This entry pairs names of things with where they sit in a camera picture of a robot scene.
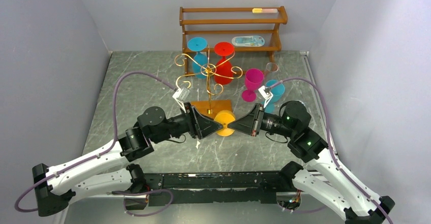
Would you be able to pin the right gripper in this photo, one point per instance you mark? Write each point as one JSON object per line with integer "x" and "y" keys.
{"x": 256, "y": 121}

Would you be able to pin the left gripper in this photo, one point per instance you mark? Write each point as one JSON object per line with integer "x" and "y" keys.
{"x": 199, "y": 126}

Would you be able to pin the gold wire glass rack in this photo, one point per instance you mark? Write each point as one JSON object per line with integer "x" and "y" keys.
{"x": 208, "y": 107}

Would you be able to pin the yellow wine glass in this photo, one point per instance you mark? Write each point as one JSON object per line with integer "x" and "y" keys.
{"x": 225, "y": 117}

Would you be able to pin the blue wine glass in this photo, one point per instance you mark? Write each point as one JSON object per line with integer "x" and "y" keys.
{"x": 277, "y": 92}
{"x": 198, "y": 44}

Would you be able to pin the magenta wine glass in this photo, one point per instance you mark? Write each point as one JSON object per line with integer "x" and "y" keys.
{"x": 252, "y": 80}

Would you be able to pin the clear wine glass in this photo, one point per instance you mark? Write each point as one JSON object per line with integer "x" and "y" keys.
{"x": 270, "y": 71}

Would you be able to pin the blue wine glass back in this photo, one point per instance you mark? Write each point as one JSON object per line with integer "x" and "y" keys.
{"x": 198, "y": 44}

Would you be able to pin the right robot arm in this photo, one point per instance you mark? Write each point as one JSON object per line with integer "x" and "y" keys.
{"x": 342, "y": 192}

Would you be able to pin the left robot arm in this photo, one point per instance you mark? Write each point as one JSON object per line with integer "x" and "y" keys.
{"x": 110, "y": 167}

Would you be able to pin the red wine glass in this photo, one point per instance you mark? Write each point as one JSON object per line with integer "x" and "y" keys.
{"x": 223, "y": 74}

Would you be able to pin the wooden shelf rack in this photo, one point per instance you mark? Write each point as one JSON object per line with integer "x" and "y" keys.
{"x": 222, "y": 24}

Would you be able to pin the blue packaged item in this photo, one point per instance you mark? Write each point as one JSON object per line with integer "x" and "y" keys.
{"x": 248, "y": 41}

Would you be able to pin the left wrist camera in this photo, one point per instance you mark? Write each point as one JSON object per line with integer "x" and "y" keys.
{"x": 180, "y": 96}

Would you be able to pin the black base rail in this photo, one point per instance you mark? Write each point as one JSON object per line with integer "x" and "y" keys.
{"x": 164, "y": 189}

